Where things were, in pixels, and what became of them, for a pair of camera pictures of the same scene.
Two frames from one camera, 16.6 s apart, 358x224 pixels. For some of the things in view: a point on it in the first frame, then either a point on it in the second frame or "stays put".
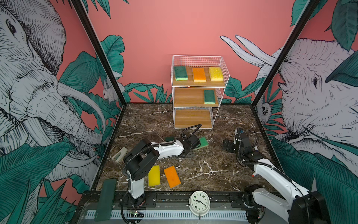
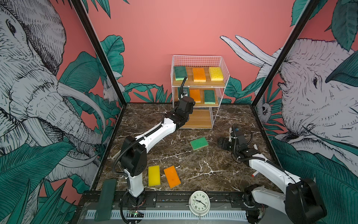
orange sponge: x=199 y=74 stays put
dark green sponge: x=169 y=138 → x=186 y=89
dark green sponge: x=181 y=73 stays put
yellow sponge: x=216 y=73 stays put
